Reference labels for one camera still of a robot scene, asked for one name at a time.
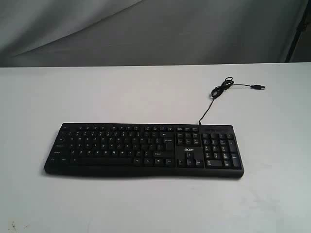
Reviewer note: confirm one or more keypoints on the black acer keyboard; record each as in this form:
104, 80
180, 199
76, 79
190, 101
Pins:
133, 150

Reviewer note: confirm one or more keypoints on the grey backdrop cloth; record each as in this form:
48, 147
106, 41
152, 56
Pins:
87, 33

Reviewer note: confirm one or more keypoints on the black stand pole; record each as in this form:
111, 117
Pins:
299, 30

